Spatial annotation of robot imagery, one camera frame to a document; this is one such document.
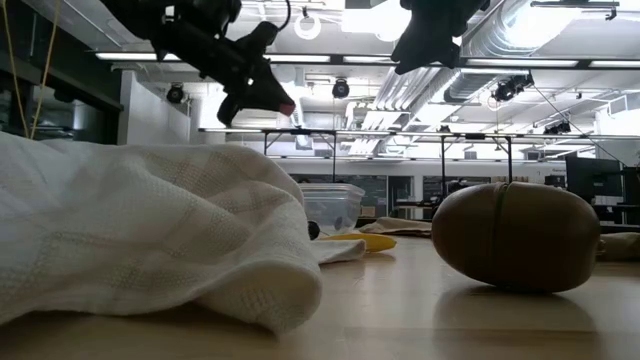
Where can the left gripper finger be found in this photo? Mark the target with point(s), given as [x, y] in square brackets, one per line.
[265, 97]
[275, 82]

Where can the pink peach toy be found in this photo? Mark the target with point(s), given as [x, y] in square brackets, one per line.
[288, 109]

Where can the small yellow vegetable toy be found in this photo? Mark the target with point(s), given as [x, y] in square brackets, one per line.
[380, 243]

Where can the brown kiwi toy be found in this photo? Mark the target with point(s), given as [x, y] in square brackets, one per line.
[525, 240]

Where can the clear plastic tupperware container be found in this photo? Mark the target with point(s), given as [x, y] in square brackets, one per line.
[332, 205]

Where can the long ceiling light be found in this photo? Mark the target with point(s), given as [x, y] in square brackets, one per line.
[520, 63]
[370, 59]
[300, 58]
[125, 56]
[615, 64]

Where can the black round fruit green stem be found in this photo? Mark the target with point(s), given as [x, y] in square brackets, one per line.
[314, 230]

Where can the white checked dish towel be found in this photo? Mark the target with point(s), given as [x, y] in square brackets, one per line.
[150, 225]

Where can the black metal workbench frame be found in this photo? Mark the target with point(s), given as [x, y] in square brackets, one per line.
[300, 131]

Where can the black ceiling camera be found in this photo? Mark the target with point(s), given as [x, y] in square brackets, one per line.
[340, 88]
[557, 128]
[175, 93]
[510, 87]

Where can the silver ventilation duct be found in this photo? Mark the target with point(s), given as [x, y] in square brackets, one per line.
[500, 30]

